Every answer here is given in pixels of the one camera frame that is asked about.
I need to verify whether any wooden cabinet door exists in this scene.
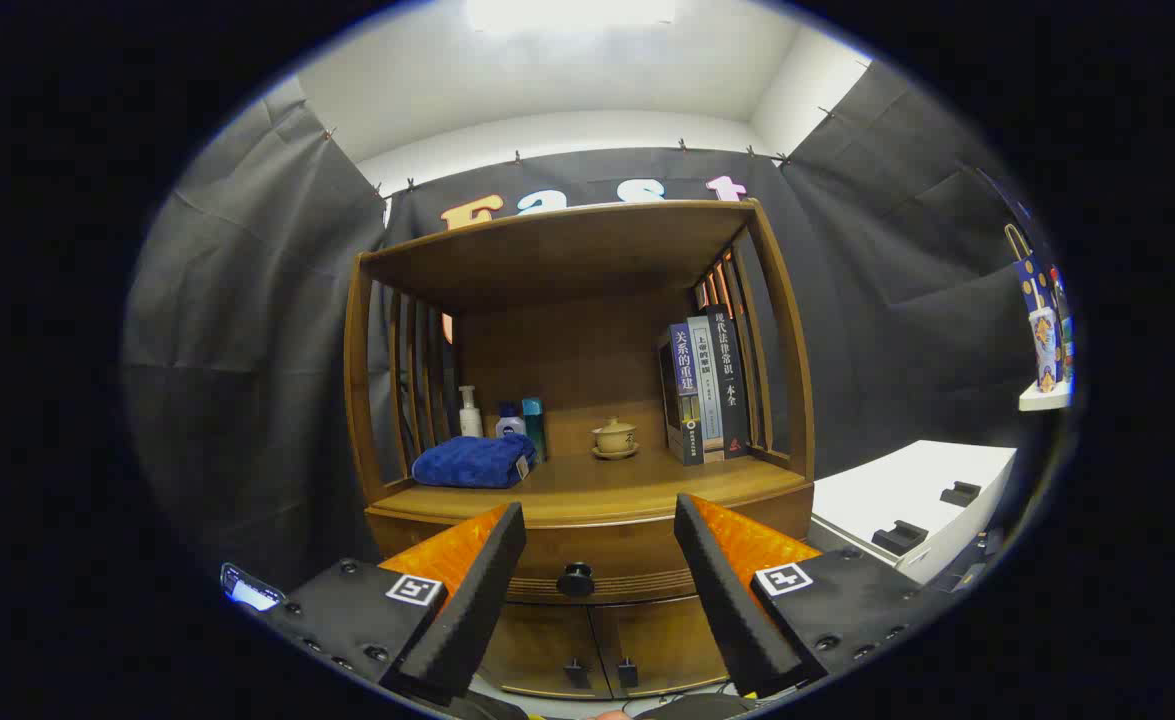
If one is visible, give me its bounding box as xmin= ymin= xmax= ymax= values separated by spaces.
xmin=590 ymin=595 xmax=730 ymax=696
xmin=477 ymin=600 xmax=613 ymax=699

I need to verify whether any blue patterned gift bag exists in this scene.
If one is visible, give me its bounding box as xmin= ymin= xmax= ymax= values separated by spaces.
xmin=1005 ymin=222 xmax=1076 ymax=393

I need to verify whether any light blue spine book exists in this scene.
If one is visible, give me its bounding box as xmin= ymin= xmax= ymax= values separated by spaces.
xmin=687 ymin=316 xmax=725 ymax=463

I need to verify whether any wooden countertop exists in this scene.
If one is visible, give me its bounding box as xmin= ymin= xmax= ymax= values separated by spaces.
xmin=372 ymin=445 xmax=810 ymax=528

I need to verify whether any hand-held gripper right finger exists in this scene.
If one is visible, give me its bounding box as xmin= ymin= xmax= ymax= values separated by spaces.
xmin=674 ymin=493 xmax=948 ymax=699

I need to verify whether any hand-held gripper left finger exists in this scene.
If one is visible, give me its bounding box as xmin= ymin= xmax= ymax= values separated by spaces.
xmin=247 ymin=502 xmax=528 ymax=706

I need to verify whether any wooden cabinet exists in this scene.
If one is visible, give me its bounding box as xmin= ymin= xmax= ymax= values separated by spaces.
xmin=344 ymin=199 xmax=816 ymax=699

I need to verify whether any teal slim bottle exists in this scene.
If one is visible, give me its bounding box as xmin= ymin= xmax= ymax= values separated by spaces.
xmin=521 ymin=397 xmax=548 ymax=463

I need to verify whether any black backdrop cloth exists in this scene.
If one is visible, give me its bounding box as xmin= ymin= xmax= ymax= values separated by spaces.
xmin=122 ymin=60 xmax=1058 ymax=601

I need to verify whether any wooden drawer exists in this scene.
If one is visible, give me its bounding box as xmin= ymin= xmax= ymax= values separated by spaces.
xmin=367 ymin=487 xmax=814 ymax=605

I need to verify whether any small white shelf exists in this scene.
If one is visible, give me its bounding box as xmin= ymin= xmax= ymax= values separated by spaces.
xmin=1019 ymin=378 xmax=1075 ymax=413

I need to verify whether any blue folded towel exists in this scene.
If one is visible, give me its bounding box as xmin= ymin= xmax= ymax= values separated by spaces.
xmin=411 ymin=433 xmax=538 ymax=490

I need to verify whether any beige lidded teacup with saucer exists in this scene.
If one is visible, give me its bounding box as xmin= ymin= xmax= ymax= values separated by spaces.
xmin=591 ymin=417 xmax=640 ymax=461

